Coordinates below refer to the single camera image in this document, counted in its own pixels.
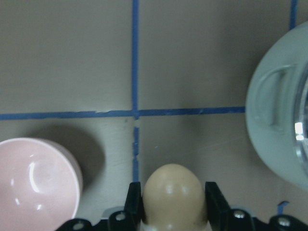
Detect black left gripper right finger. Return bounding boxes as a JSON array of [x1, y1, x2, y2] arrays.
[[205, 181, 231, 231]]

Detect glass pot lid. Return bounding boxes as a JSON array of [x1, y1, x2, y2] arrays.
[[293, 66, 308, 175]]

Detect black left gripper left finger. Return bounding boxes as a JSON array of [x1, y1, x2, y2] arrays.
[[124, 182, 144, 231]]

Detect beige egg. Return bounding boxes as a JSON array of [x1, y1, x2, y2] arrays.
[[142, 164, 207, 231]]

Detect pink bowl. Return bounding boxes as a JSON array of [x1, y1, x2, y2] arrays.
[[0, 138, 83, 231]]

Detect pale green pot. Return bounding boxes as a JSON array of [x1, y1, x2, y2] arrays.
[[245, 23, 308, 189]]

